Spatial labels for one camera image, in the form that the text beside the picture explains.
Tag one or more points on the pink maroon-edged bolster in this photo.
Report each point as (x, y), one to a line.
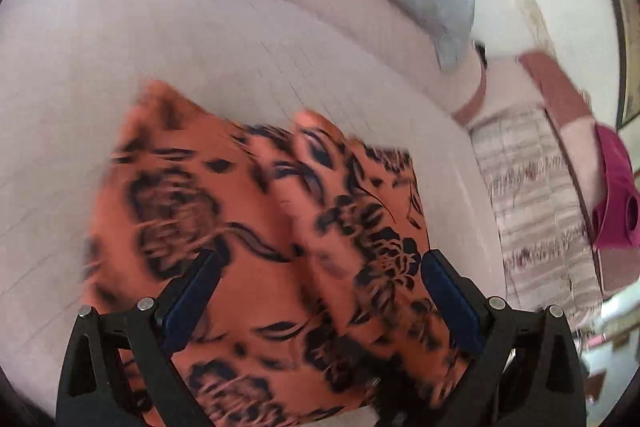
(350, 7)

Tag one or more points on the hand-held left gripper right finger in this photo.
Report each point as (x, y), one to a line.
(452, 302)

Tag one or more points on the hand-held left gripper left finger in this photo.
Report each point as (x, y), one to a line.
(192, 297)

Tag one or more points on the orange black floral blouse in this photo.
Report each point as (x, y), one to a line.
(200, 167)

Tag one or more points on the magenta plastic object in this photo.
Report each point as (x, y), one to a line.
(612, 187)

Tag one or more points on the small black object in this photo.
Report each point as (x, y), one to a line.
(480, 54)

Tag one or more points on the striped floral cushion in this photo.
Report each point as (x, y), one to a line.
(530, 187)

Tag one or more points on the pink maroon-trimmed backrest cushion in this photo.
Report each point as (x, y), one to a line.
(555, 92)

